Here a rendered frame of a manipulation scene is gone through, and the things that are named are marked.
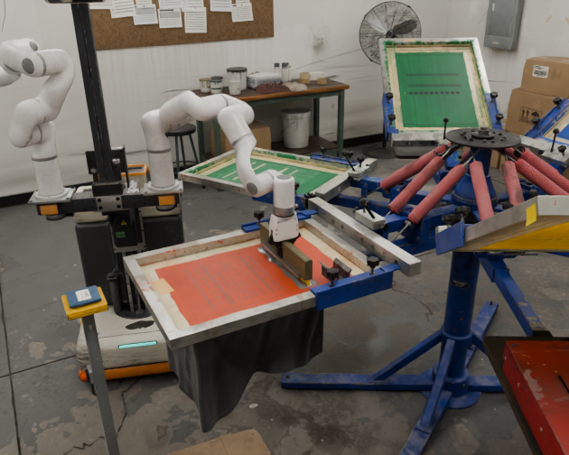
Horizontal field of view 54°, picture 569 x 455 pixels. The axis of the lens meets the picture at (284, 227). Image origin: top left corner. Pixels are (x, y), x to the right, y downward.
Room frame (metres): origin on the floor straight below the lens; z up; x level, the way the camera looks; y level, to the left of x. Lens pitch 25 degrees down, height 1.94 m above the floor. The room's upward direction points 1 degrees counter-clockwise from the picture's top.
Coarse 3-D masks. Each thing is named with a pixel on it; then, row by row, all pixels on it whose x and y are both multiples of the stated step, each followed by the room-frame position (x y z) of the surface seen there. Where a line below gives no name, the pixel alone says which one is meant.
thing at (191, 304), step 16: (320, 256) 1.88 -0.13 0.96; (272, 272) 1.77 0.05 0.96; (320, 272) 1.76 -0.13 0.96; (288, 288) 1.65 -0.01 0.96; (304, 288) 1.65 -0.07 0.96; (176, 304) 1.56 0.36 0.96; (192, 304) 1.56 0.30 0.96; (240, 304) 1.55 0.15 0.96; (256, 304) 1.55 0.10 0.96; (192, 320) 1.46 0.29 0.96; (208, 320) 1.46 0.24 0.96
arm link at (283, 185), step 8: (272, 176) 1.85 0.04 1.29; (280, 176) 1.82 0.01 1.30; (288, 176) 1.82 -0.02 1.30; (280, 184) 1.78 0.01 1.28; (288, 184) 1.79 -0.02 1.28; (280, 192) 1.78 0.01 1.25; (288, 192) 1.79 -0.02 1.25; (280, 200) 1.78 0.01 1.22; (288, 200) 1.79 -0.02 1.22; (280, 208) 1.78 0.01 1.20; (288, 208) 1.79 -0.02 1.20
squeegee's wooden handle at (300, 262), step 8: (264, 224) 1.96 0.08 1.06; (264, 232) 1.94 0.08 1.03; (264, 240) 1.94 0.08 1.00; (272, 248) 1.88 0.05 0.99; (288, 248) 1.76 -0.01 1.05; (296, 248) 1.75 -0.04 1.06; (288, 256) 1.76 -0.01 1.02; (296, 256) 1.71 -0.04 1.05; (304, 256) 1.69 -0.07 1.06; (296, 264) 1.71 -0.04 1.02; (304, 264) 1.66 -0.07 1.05; (304, 272) 1.66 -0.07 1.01; (304, 280) 1.66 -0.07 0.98
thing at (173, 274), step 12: (300, 240) 2.02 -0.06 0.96; (228, 252) 1.93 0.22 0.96; (240, 252) 1.93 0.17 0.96; (252, 252) 1.92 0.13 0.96; (312, 252) 1.92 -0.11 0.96; (180, 264) 1.84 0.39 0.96; (192, 264) 1.84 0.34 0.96; (204, 264) 1.84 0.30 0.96; (264, 264) 1.83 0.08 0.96; (168, 276) 1.75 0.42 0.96; (180, 276) 1.74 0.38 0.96; (180, 288) 1.66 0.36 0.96; (192, 288) 1.66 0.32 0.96
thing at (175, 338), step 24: (216, 240) 1.97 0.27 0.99; (240, 240) 2.01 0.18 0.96; (336, 240) 1.94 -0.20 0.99; (144, 264) 1.83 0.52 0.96; (360, 264) 1.78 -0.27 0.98; (144, 288) 1.61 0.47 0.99; (240, 312) 1.45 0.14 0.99; (264, 312) 1.45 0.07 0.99; (288, 312) 1.49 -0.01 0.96; (168, 336) 1.34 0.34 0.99; (192, 336) 1.35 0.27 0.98; (216, 336) 1.38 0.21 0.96
